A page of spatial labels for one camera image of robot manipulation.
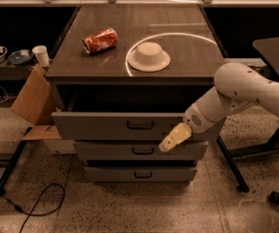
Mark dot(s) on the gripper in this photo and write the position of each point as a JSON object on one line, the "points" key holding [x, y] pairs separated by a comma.
{"points": [[194, 118]]}

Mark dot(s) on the grey top drawer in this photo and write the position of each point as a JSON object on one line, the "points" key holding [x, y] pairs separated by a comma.
{"points": [[115, 126]]}

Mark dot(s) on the grey drawer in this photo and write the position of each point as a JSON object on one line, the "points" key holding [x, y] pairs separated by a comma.
{"points": [[137, 150], [140, 174], [115, 126]]}

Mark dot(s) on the grey drawer cabinet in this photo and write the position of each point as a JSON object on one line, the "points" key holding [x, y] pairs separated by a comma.
{"points": [[125, 74]]}

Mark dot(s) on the grey bottom drawer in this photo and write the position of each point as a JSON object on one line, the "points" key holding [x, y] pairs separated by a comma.
{"points": [[140, 174]]}

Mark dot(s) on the grey middle drawer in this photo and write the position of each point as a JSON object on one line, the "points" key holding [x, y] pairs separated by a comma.
{"points": [[137, 150]]}

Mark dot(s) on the upside-down white bowl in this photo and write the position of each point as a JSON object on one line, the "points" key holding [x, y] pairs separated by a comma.
{"points": [[148, 57]]}

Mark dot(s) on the black metal table leg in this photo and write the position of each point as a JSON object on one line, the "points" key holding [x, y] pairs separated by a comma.
{"points": [[270, 146]]}

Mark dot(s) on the crushed red soda can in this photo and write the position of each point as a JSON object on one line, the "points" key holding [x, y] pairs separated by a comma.
{"points": [[100, 41]]}

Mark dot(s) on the brown cardboard box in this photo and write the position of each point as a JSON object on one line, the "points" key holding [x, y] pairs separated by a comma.
{"points": [[35, 103]]}

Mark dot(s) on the white paper cup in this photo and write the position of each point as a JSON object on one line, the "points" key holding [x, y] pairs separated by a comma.
{"points": [[41, 55]]}

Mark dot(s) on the blue patterned bowl right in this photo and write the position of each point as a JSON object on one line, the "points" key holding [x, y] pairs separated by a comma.
{"points": [[20, 57]]}

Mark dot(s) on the black left floor bar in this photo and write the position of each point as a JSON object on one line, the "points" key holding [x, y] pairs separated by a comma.
{"points": [[12, 162]]}

